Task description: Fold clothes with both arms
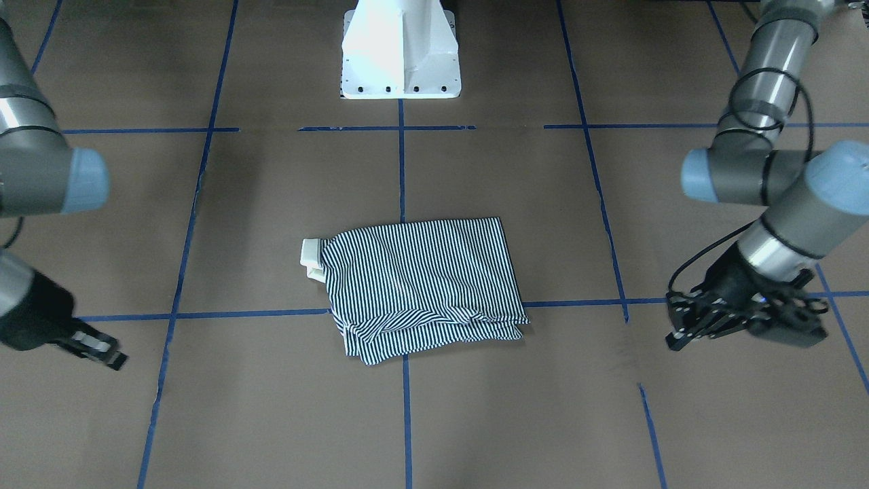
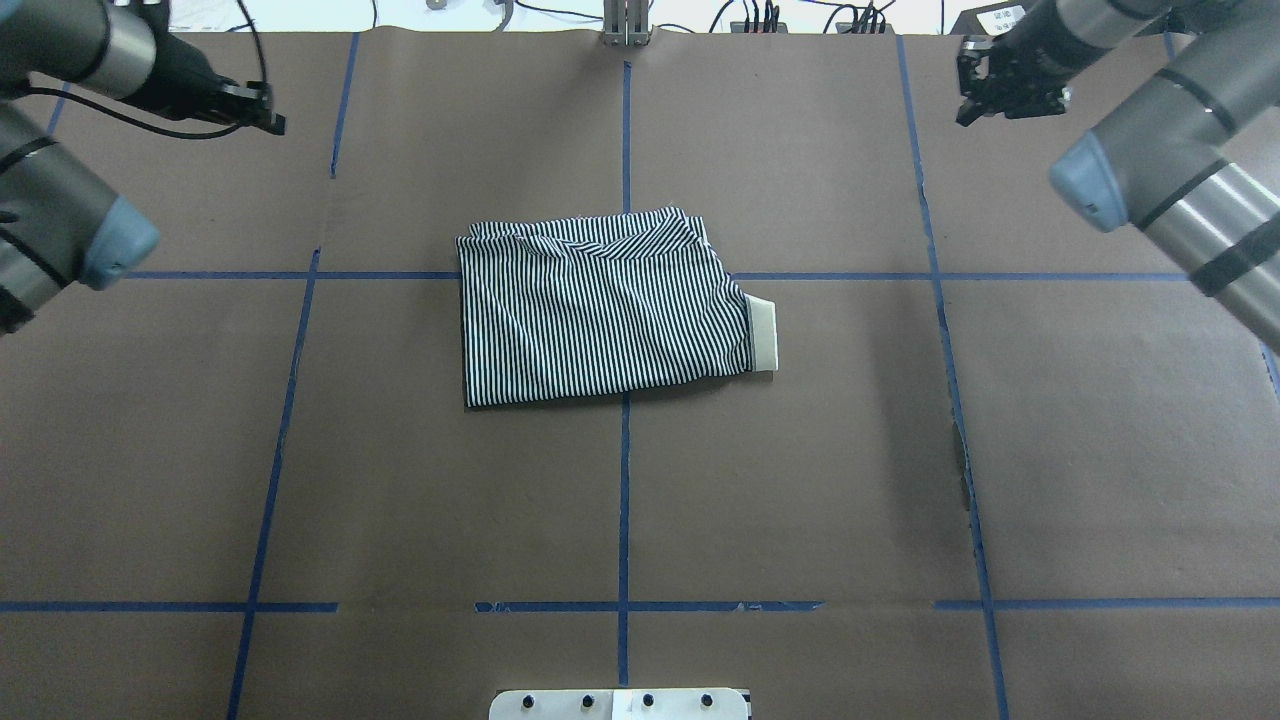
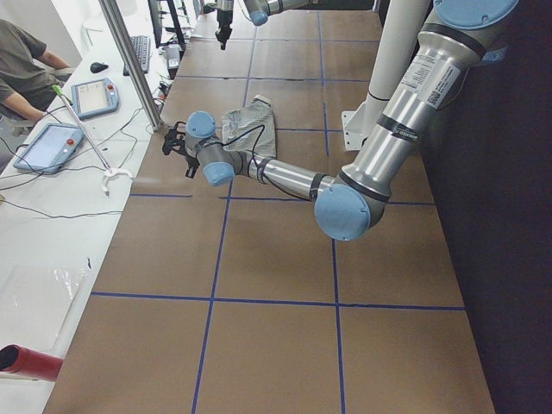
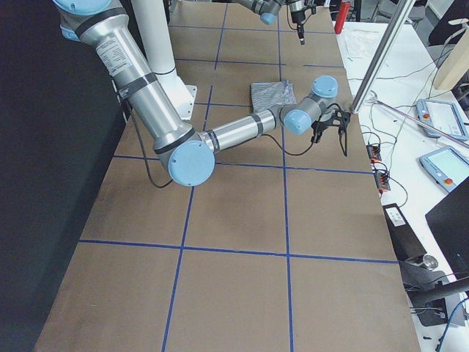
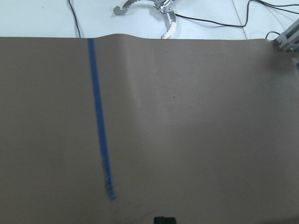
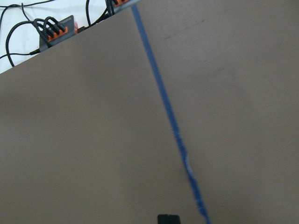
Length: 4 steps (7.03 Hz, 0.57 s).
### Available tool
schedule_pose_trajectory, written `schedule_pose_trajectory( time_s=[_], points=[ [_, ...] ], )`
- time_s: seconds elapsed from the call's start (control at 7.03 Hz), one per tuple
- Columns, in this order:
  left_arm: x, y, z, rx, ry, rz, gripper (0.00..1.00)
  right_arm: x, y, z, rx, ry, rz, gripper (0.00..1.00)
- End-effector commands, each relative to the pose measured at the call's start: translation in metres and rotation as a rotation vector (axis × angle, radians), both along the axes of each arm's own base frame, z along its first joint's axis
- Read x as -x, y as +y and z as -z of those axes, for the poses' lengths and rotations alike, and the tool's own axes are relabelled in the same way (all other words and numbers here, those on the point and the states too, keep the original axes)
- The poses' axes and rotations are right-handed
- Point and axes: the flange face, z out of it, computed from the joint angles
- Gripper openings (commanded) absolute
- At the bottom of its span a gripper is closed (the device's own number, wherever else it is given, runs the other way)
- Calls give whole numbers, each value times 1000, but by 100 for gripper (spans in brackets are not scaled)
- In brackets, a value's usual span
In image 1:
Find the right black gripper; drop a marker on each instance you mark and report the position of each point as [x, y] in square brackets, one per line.
[32, 314]

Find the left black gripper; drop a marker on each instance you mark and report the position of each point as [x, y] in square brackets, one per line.
[729, 280]

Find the blue white striped polo shirt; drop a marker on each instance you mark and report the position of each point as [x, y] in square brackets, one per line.
[395, 290]

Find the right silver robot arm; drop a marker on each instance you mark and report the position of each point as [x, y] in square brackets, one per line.
[43, 175]

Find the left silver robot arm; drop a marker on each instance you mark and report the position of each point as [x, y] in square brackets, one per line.
[764, 154]

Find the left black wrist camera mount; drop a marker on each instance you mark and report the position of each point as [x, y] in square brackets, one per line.
[787, 314]

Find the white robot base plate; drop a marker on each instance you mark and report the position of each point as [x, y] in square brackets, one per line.
[400, 50]

